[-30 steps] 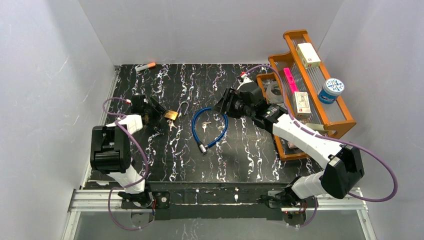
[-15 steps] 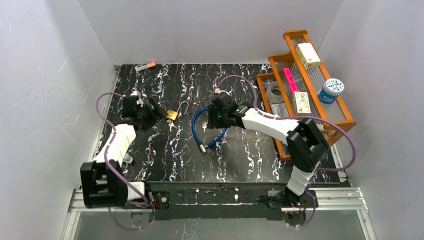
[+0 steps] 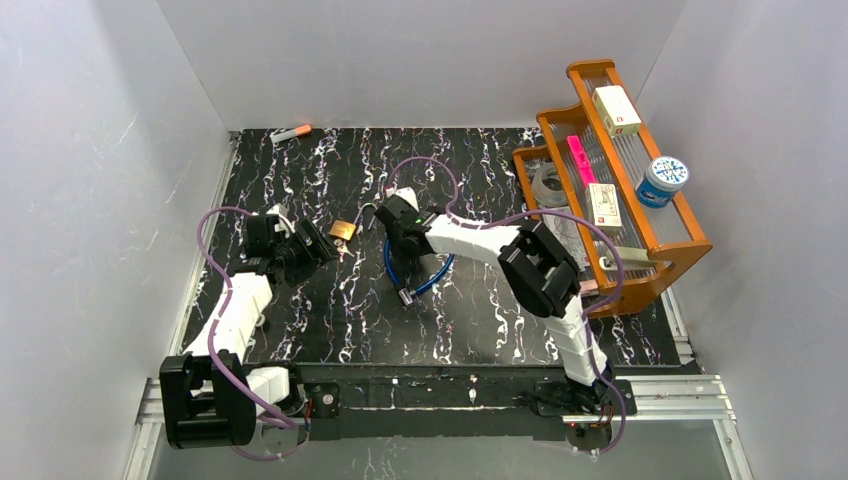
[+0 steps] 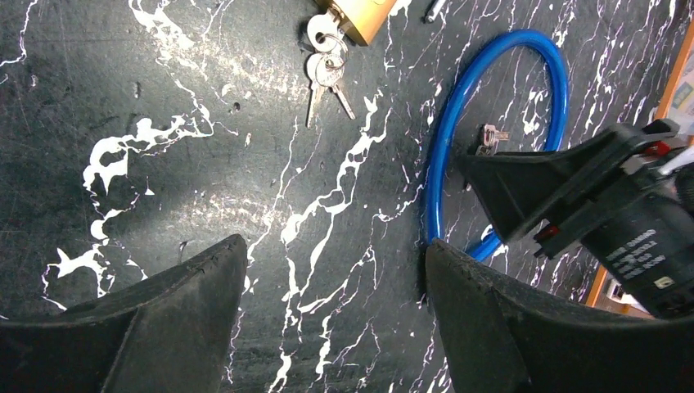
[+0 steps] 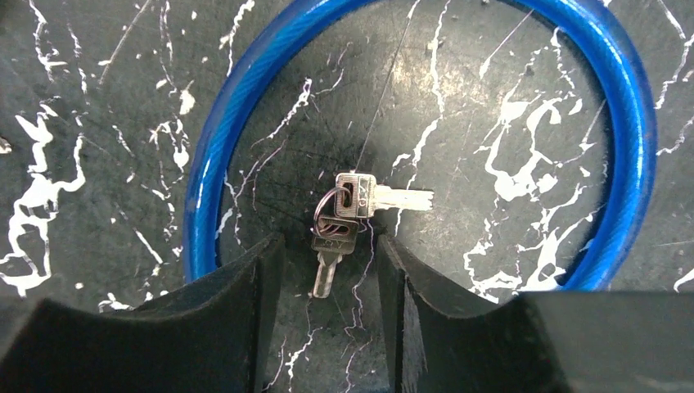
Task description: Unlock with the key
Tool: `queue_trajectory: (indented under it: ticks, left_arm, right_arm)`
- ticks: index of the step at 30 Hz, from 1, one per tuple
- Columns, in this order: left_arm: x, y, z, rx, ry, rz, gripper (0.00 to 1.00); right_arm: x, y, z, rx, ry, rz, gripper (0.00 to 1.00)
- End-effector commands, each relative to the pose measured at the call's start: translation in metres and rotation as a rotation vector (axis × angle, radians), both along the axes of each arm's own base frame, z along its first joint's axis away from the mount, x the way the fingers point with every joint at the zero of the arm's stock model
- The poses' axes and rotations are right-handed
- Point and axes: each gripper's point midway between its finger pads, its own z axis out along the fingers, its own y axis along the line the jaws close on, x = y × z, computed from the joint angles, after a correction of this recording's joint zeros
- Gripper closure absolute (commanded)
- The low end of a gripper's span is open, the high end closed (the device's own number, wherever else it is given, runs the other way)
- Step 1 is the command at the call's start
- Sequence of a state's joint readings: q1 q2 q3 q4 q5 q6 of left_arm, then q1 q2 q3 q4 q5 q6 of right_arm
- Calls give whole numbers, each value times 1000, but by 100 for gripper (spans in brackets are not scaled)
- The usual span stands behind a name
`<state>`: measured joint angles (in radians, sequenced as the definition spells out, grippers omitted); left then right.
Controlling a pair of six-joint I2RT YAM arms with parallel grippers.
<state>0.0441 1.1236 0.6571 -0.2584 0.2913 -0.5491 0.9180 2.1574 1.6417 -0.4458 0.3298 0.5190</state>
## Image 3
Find clear tape roll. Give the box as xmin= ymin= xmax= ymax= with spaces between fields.
xmin=531 ymin=162 xmax=569 ymax=208

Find white small box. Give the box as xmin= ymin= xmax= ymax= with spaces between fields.
xmin=586 ymin=183 xmax=623 ymax=232

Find beige stapler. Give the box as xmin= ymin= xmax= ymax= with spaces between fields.
xmin=599 ymin=246 xmax=657 ymax=271

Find brass padlock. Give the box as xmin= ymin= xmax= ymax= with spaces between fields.
xmin=329 ymin=202 xmax=376 ymax=241

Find white box upper shelf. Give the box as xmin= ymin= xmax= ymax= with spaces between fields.
xmin=592 ymin=85 xmax=642 ymax=138

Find pink highlighter pen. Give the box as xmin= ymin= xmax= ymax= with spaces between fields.
xmin=566 ymin=135 xmax=597 ymax=188

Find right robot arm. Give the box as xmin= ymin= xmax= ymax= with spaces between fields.
xmin=375 ymin=188 xmax=629 ymax=417

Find blue cable lock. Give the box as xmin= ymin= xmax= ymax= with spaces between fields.
xmin=382 ymin=238 xmax=456 ymax=309

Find orange tiered rack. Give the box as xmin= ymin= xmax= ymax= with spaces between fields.
xmin=512 ymin=58 xmax=714 ymax=323

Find silver padlock keys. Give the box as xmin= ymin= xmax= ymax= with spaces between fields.
xmin=334 ymin=238 xmax=352 ymax=262

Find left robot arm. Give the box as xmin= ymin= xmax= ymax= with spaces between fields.
xmin=158 ymin=206 xmax=335 ymax=449

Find blue white round jar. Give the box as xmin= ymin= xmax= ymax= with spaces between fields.
xmin=636 ymin=156 xmax=690 ymax=209

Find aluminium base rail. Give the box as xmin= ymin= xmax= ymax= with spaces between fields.
xmin=122 ymin=132 xmax=757 ymax=480

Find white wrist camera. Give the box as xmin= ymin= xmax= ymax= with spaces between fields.
xmin=394 ymin=187 xmax=420 ymax=211
xmin=267 ymin=203 xmax=295 ymax=237

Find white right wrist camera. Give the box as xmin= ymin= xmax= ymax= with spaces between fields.
xmin=394 ymin=187 xmax=420 ymax=211

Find packaged protractor ruler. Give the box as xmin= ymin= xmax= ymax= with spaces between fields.
xmin=542 ymin=214 xmax=590 ymax=271

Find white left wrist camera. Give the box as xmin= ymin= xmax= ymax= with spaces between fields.
xmin=267 ymin=203 xmax=295 ymax=237

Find orange capped marker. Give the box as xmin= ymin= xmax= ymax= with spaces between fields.
xmin=270 ymin=124 xmax=312 ymax=145

